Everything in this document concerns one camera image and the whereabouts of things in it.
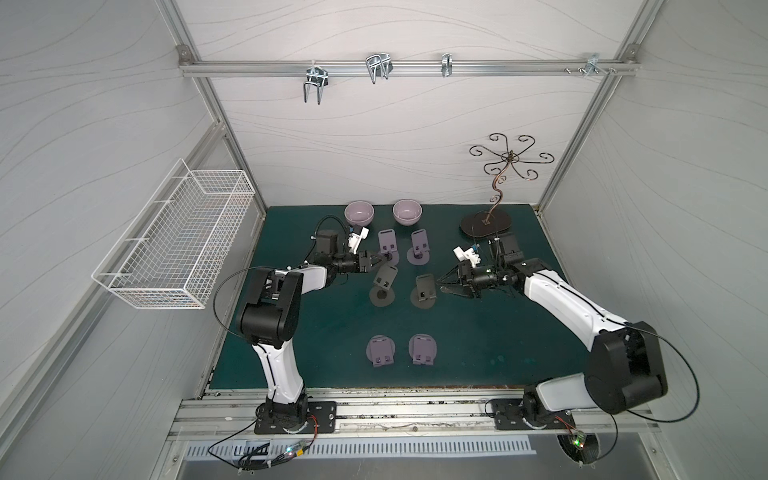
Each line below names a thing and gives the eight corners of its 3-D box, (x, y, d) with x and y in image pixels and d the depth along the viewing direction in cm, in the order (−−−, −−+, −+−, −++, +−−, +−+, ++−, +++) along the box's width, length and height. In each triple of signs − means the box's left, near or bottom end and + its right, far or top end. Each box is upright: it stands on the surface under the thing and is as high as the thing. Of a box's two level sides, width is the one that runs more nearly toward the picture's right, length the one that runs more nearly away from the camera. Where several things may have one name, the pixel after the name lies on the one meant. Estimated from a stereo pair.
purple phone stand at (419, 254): (407, 265, 105) (409, 247, 97) (407, 246, 111) (408, 228, 103) (427, 265, 105) (430, 247, 97) (426, 246, 111) (428, 228, 103)
